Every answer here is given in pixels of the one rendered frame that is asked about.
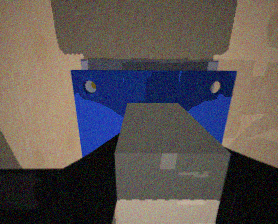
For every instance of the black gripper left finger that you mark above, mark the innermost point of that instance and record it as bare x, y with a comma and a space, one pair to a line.
83, 192

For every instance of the blue board with square handle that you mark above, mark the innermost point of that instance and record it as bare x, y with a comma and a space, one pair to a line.
169, 162

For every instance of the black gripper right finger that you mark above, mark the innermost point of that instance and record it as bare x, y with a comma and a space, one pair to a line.
250, 193

